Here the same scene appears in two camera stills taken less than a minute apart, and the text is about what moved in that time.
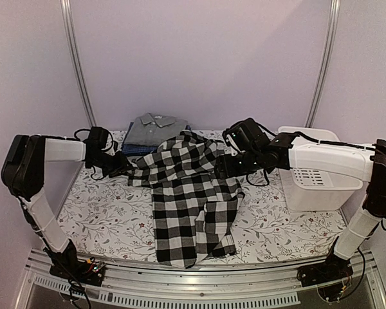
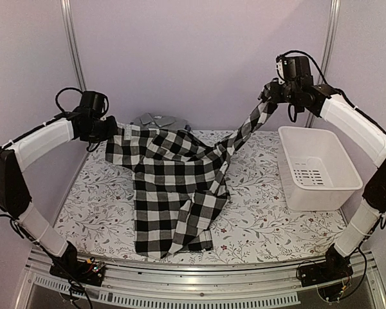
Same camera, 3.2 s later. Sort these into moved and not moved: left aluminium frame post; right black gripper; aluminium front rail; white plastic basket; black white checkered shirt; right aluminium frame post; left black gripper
Moved: black white checkered shirt; right black gripper; left black gripper
Not moved: left aluminium frame post; right aluminium frame post; aluminium front rail; white plastic basket
